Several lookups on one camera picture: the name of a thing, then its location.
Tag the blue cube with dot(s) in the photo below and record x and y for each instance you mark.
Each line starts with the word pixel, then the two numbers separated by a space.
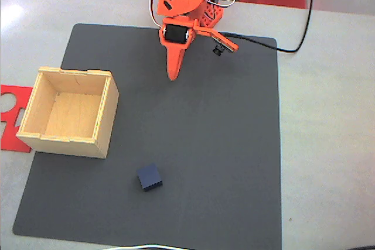
pixel 149 177

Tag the wooden box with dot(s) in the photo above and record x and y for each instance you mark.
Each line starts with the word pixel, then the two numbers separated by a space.
pixel 73 112

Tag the dark grey mat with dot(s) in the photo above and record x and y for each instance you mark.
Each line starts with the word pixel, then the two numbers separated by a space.
pixel 205 144

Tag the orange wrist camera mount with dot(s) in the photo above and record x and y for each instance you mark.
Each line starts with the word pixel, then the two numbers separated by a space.
pixel 219 39

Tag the red flat cut-out sheet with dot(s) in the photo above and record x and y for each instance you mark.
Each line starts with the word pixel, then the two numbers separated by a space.
pixel 11 138

